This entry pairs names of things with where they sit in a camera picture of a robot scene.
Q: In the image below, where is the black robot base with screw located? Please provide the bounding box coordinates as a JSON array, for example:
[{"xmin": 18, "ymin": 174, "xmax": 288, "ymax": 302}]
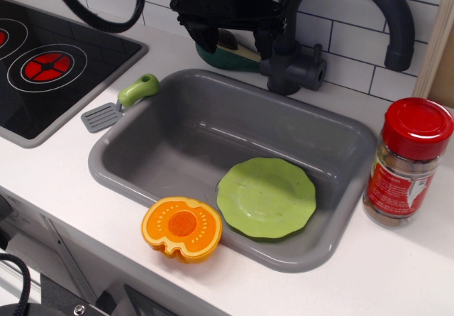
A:
[{"xmin": 1, "ymin": 251, "xmax": 117, "ymax": 315}]

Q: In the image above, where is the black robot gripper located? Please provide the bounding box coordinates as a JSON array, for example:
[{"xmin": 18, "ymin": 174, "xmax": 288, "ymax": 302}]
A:
[{"xmin": 170, "ymin": 0, "xmax": 285, "ymax": 60}]

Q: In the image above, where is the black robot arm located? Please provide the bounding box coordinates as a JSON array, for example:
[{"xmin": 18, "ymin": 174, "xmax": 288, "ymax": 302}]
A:
[{"xmin": 170, "ymin": 0, "xmax": 284, "ymax": 60}]

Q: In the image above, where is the orange toy pumpkin half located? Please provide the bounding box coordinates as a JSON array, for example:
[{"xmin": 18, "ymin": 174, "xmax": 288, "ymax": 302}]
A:
[{"xmin": 141, "ymin": 197, "xmax": 223, "ymax": 263}]

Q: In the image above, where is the toy avocado half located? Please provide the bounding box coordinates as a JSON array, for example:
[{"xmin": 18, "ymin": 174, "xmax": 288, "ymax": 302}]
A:
[{"xmin": 196, "ymin": 29, "xmax": 261, "ymax": 73}]

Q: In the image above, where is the green scalloped plate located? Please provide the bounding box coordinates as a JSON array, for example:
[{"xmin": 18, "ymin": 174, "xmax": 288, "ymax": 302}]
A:
[{"xmin": 216, "ymin": 158, "xmax": 316, "ymax": 239}]

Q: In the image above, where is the black braided cable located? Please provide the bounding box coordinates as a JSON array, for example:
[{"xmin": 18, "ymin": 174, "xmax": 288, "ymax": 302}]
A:
[{"xmin": 40, "ymin": 0, "xmax": 146, "ymax": 35}]

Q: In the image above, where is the black toy stove top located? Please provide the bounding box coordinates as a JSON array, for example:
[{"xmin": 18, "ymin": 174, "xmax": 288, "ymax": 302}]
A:
[{"xmin": 1, "ymin": 0, "xmax": 148, "ymax": 148}]

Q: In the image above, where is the red lidded spice jar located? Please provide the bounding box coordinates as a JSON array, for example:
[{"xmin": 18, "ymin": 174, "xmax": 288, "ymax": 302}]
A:
[{"xmin": 362, "ymin": 97, "xmax": 453, "ymax": 228}]

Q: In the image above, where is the green handled grey spatula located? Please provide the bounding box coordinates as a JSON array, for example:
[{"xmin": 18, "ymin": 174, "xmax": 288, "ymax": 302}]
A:
[{"xmin": 81, "ymin": 74, "xmax": 160, "ymax": 133}]

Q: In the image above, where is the dark grey curved faucet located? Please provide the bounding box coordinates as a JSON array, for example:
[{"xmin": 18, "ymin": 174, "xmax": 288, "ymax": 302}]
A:
[{"xmin": 260, "ymin": 0, "xmax": 415, "ymax": 95}]

